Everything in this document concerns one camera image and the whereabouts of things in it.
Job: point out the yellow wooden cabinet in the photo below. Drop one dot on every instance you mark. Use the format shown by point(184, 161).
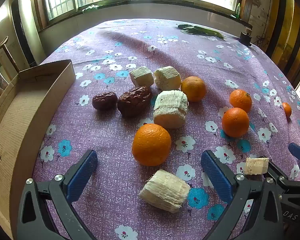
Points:
point(287, 30)

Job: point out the white tall appliance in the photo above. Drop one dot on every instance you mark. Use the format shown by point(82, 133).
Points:
point(25, 17)

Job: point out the purple floral tablecloth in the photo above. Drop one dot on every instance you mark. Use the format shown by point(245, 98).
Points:
point(165, 50)

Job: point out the cardboard box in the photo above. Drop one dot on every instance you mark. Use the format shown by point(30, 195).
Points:
point(17, 130)

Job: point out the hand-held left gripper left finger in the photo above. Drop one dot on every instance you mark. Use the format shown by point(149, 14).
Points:
point(81, 172)

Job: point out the green cloth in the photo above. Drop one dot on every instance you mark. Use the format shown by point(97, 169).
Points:
point(91, 8)

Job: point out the large red date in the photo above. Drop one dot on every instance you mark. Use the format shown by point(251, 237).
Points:
point(134, 100)

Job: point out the large orange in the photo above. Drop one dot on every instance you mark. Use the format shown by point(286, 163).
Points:
point(151, 145)

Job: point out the green bottle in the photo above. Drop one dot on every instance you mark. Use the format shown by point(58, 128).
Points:
point(238, 10)

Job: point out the green leafy vegetable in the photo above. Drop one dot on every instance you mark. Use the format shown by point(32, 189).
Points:
point(201, 30)

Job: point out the small red date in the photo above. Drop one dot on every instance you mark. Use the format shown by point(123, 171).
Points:
point(105, 100)

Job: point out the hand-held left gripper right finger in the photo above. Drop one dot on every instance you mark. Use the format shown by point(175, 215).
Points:
point(215, 172)

